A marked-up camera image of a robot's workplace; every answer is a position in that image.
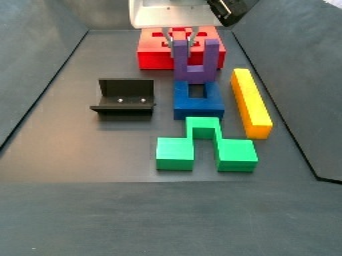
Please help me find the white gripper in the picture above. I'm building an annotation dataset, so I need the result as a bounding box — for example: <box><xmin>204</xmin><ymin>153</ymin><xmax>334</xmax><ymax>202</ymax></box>
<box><xmin>128</xmin><ymin>0</ymin><xmax>220</xmax><ymax>58</ymax></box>

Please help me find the purple U-shaped block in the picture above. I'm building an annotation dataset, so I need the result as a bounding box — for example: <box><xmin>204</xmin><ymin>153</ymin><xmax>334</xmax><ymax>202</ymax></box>
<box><xmin>172</xmin><ymin>39</ymin><xmax>219</xmax><ymax>84</ymax></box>

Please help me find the red puzzle board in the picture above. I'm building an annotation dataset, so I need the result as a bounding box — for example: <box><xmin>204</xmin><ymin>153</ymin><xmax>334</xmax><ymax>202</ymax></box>
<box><xmin>136</xmin><ymin>26</ymin><xmax>225</xmax><ymax>70</ymax></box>

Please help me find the blue U-shaped block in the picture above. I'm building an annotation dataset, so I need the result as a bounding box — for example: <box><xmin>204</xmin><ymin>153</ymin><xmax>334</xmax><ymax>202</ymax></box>
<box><xmin>173</xmin><ymin>81</ymin><xmax>224</xmax><ymax>120</ymax></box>

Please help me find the yellow long bar block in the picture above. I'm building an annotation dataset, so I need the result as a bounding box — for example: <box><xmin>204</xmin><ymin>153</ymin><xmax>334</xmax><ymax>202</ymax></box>
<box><xmin>231</xmin><ymin>68</ymin><xmax>272</xmax><ymax>139</ymax></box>

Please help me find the green zigzag block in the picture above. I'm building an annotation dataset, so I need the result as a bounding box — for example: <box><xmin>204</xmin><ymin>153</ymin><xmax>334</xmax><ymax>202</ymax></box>
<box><xmin>156</xmin><ymin>117</ymin><xmax>257</xmax><ymax>172</ymax></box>

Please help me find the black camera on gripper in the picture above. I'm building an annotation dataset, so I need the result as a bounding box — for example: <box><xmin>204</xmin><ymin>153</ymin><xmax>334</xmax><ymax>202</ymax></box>
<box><xmin>205</xmin><ymin>0</ymin><xmax>259</xmax><ymax>27</ymax></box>

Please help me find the black angle bracket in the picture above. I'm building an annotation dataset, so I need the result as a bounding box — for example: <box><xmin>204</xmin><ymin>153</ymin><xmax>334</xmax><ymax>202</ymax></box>
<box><xmin>89</xmin><ymin>78</ymin><xmax>154</xmax><ymax>115</ymax></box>

